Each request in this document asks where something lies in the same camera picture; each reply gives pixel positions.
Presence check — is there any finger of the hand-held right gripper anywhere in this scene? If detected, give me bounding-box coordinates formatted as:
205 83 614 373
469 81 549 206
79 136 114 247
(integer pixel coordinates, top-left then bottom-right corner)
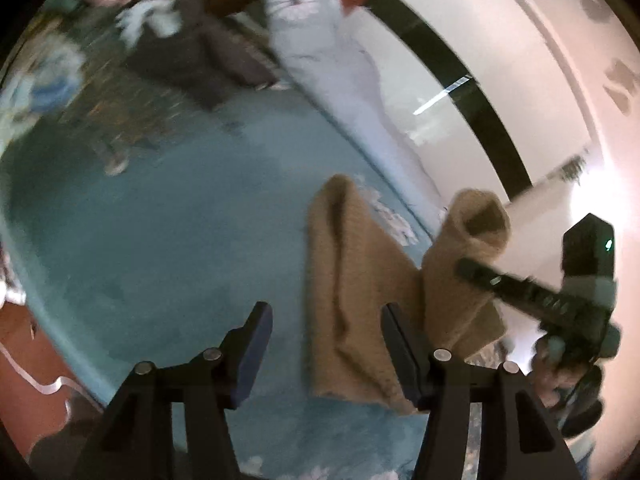
457 257 582 324

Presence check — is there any white cloth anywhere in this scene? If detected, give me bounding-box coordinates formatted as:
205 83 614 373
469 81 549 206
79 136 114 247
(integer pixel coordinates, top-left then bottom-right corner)
116 0 182 43

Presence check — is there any dark brown garment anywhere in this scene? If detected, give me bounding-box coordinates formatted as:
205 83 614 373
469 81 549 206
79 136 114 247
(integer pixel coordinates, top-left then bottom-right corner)
124 0 281 112

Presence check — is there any white cable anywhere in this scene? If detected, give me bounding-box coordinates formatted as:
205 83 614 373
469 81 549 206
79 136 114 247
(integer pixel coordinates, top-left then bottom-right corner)
0 344 77 397

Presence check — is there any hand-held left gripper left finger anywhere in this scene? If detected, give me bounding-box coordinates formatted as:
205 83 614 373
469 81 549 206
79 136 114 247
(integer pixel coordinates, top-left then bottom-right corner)
75 302 274 480

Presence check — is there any light blue floral duvet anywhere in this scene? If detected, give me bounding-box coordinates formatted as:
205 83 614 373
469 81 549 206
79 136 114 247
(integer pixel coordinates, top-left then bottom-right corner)
253 0 447 222

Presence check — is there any tan knitted sweater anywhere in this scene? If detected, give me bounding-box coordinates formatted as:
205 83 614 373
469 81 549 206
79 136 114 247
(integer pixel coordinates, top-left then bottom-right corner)
305 174 512 417

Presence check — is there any teal floral bed sheet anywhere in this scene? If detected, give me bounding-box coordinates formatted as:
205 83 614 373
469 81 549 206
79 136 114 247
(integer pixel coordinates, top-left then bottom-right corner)
0 0 506 480

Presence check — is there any person's right hand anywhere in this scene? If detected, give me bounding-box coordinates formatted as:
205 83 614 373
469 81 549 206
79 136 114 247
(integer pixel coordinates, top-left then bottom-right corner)
530 340 582 410

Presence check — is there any blue and white garment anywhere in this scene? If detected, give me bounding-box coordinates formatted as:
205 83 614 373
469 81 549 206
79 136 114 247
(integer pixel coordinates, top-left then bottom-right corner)
0 42 87 133

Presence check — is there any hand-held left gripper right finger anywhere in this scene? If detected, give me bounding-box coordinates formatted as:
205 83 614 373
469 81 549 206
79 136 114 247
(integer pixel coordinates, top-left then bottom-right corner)
381 302 584 480

